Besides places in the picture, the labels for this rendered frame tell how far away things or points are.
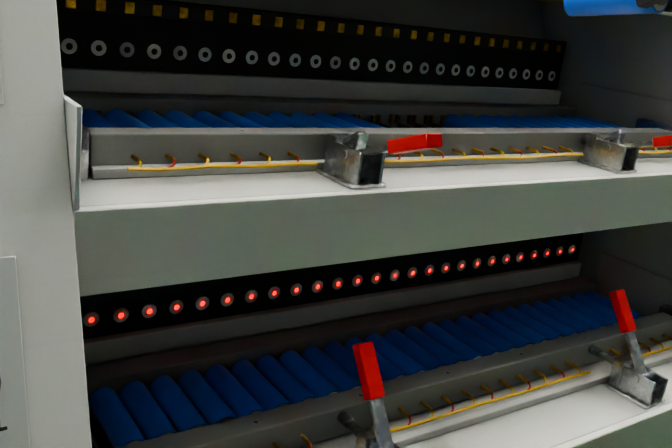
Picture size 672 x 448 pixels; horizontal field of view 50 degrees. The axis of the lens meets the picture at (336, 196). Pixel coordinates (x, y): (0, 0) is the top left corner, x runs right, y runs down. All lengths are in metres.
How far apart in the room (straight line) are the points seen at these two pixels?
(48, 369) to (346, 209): 0.19
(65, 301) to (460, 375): 0.32
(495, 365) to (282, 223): 0.25
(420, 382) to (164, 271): 0.24
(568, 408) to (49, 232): 0.42
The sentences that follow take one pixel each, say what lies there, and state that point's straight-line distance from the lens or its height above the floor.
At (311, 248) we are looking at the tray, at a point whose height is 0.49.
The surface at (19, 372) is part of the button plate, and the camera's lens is 0.36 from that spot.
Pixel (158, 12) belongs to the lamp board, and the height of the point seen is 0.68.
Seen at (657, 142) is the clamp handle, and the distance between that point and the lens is 0.62.
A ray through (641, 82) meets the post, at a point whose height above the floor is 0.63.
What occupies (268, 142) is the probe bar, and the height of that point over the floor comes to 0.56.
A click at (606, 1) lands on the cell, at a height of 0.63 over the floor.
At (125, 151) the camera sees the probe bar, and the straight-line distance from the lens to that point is 0.42.
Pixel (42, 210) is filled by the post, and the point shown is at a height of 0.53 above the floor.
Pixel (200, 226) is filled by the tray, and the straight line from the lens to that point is 0.39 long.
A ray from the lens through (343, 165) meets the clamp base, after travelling 0.45.
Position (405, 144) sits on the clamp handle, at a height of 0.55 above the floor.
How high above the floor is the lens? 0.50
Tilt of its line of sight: 3 degrees up
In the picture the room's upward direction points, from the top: 6 degrees counter-clockwise
